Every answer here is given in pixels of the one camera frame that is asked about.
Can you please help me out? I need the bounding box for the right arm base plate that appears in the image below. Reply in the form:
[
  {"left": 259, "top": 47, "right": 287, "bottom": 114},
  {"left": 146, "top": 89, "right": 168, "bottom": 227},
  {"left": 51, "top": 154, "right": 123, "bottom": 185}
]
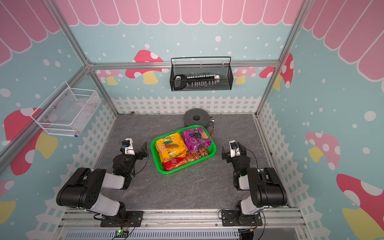
[{"left": 218, "top": 210, "right": 263, "bottom": 228}]

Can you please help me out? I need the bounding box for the black wire mesh basket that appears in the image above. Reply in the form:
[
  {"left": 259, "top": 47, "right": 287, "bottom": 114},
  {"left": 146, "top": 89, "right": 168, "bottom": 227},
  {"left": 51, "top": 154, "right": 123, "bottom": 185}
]
[{"left": 170, "top": 57, "right": 234, "bottom": 92}]

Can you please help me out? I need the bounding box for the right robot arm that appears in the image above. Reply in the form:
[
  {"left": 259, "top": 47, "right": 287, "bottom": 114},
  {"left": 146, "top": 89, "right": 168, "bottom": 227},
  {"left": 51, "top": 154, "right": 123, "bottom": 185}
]
[{"left": 222, "top": 140, "right": 288, "bottom": 217}]

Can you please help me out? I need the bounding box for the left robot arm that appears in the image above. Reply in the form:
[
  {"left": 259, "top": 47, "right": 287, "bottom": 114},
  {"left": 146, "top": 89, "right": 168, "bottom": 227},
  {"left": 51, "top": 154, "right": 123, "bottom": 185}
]
[{"left": 56, "top": 138, "right": 149, "bottom": 220}]

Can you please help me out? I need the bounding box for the white wire basket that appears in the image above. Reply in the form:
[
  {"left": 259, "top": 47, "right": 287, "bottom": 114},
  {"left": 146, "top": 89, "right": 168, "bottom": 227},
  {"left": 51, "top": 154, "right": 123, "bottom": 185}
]
[{"left": 30, "top": 82, "right": 102, "bottom": 138}]

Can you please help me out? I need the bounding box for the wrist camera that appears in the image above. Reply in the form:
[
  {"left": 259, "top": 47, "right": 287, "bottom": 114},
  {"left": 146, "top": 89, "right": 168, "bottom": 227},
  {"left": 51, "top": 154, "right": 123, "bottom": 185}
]
[
  {"left": 121, "top": 138, "right": 135, "bottom": 156},
  {"left": 229, "top": 140, "right": 241, "bottom": 158}
]

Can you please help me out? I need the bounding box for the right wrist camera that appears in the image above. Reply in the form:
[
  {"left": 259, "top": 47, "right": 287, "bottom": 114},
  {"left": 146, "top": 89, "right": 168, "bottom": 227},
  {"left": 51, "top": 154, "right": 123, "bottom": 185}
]
[{"left": 229, "top": 140, "right": 241, "bottom": 158}]

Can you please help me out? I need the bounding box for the yellow candy bag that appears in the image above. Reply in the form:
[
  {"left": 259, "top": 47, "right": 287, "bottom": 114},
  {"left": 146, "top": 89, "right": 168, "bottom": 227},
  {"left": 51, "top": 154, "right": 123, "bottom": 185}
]
[{"left": 155, "top": 132, "right": 188, "bottom": 163}]

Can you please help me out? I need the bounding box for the small green circuit board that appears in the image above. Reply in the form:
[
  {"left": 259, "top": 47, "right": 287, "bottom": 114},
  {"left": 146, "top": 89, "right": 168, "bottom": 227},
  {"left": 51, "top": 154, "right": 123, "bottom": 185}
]
[{"left": 114, "top": 230, "right": 130, "bottom": 239}]

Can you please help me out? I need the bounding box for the purple candy bag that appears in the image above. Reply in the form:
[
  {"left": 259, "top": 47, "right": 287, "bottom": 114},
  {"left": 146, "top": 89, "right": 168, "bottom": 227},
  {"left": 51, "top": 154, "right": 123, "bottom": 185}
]
[{"left": 182, "top": 127, "right": 212, "bottom": 153}]

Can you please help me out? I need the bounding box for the red candy bag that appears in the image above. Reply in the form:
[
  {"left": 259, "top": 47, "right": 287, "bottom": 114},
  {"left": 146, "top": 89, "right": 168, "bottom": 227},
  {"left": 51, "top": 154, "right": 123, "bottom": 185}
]
[{"left": 163, "top": 149, "right": 209, "bottom": 171}]

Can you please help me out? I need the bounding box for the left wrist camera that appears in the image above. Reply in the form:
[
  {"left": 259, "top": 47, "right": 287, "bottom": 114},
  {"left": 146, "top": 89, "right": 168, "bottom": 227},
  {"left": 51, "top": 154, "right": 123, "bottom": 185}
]
[{"left": 121, "top": 138, "right": 135, "bottom": 156}]

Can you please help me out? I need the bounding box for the green plastic basket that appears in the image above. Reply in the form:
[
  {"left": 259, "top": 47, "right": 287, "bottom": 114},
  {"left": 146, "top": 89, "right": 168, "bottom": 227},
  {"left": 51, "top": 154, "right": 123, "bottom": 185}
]
[{"left": 151, "top": 125, "right": 217, "bottom": 175}]

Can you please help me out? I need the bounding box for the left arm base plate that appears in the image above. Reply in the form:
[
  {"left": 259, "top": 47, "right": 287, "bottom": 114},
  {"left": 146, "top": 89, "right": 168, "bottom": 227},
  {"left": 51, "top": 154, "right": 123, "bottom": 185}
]
[{"left": 100, "top": 211, "right": 144, "bottom": 228}]

